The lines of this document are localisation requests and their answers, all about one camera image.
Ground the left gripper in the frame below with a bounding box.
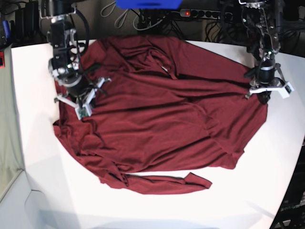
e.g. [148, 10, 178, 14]
[244, 63, 290, 104]

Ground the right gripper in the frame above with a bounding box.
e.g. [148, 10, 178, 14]
[53, 71, 111, 117]

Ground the dark red t-shirt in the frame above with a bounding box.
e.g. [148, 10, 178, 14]
[53, 35, 268, 194]

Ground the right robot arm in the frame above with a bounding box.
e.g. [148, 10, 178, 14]
[40, 0, 110, 120]

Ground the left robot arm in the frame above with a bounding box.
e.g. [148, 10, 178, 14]
[224, 0, 294, 104]

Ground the red and black device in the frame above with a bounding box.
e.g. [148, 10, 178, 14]
[0, 51, 5, 68]

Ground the grey fabric side panel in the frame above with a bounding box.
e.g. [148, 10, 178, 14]
[0, 47, 24, 199]

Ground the blue box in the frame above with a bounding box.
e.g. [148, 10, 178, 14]
[115, 0, 182, 9]

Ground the black power strip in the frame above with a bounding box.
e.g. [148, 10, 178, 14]
[179, 9, 221, 20]

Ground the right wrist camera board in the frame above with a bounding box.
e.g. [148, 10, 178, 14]
[75, 107, 88, 120]

